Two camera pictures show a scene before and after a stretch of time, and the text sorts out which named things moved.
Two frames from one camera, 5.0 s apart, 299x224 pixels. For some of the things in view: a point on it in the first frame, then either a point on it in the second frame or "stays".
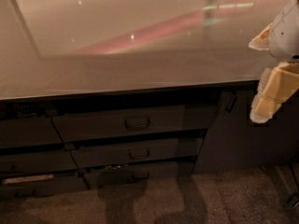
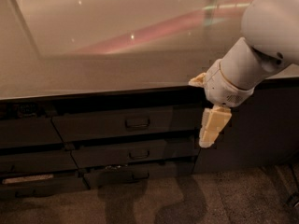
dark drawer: (129, 175) stays
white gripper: (286, 35) -> (223, 88)
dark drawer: (29, 131) stays
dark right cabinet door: (234, 142) stays
